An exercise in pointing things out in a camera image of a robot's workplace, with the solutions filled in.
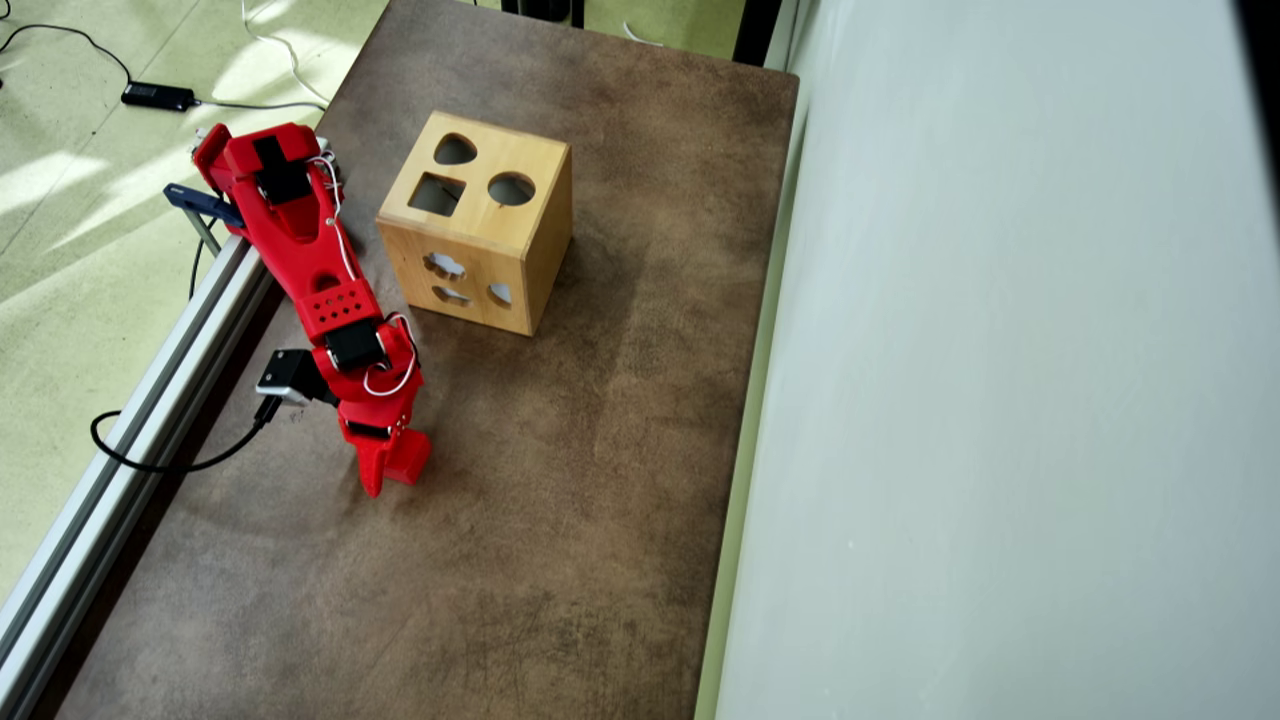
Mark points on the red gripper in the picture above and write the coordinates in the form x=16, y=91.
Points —
x=383, y=455

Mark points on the red cube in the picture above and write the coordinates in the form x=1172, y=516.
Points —
x=410, y=460

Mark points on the red robot arm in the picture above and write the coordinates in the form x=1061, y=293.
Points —
x=305, y=255

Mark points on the wooden shape sorter box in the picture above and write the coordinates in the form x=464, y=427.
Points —
x=480, y=225

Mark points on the blue table clamp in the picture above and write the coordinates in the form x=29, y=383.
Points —
x=195, y=200

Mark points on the black power adapter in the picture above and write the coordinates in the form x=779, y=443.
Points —
x=150, y=96

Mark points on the black furniture base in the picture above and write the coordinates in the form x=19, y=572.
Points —
x=545, y=10

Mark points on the black and white wrist camera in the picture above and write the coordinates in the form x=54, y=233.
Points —
x=288, y=375

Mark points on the aluminium profile rail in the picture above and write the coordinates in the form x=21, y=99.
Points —
x=130, y=470

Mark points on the black vertical post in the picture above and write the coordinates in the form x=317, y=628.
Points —
x=757, y=30

